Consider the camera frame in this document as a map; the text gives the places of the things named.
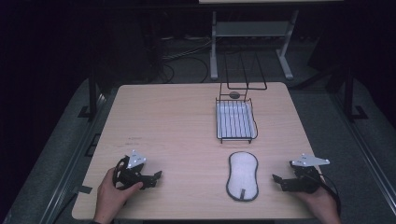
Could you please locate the white metal stand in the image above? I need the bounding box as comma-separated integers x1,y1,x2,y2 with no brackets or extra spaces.
209,9,300,81

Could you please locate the black cable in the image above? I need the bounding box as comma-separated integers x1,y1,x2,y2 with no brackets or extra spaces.
306,172,342,217

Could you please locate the person's right hand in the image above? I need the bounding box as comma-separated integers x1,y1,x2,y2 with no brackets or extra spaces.
293,175,343,224

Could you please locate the white tray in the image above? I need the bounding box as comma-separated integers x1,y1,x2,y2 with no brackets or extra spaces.
216,100,257,140

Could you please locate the bundle of floor cables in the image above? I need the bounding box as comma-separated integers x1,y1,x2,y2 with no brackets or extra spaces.
157,35,213,84

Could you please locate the white pad with dark rim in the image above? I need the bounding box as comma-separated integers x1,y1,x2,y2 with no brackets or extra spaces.
225,150,261,203

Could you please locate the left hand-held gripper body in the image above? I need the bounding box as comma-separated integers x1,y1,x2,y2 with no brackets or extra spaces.
112,149,148,191

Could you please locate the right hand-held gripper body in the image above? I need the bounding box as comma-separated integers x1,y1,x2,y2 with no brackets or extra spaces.
289,152,332,194

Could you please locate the black wire rack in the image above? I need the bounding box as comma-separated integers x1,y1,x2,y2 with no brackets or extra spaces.
215,50,268,145

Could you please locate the person's left hand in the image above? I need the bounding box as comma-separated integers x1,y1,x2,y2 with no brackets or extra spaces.
92,167,145,224

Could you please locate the black metal post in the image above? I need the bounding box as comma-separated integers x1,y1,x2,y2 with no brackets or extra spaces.
342,66,369,121
78,66,100,119

